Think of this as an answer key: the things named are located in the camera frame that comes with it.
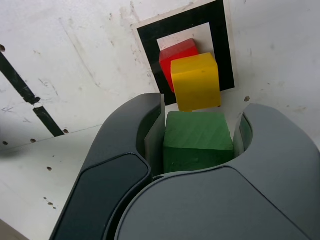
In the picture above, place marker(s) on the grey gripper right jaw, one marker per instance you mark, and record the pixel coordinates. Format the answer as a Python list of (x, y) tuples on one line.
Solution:
[(212, 207)]

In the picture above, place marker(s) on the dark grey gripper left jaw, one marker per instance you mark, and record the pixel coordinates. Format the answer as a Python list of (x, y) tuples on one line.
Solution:
[(110, 175)]

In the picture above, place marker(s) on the green cube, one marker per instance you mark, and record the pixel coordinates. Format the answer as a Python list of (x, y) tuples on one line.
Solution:
[(197, 140)]

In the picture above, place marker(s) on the yellow cube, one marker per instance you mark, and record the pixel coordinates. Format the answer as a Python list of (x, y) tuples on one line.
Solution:
[(197, 85)]

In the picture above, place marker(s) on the red cube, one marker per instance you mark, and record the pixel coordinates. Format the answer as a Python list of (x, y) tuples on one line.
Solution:
[(175, 55)]

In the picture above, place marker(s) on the black tape square outline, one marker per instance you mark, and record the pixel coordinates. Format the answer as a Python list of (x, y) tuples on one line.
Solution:
[(225, 50)]

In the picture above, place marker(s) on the black tape strip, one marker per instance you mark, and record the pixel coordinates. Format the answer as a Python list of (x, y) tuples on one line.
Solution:
[(17, 80)]

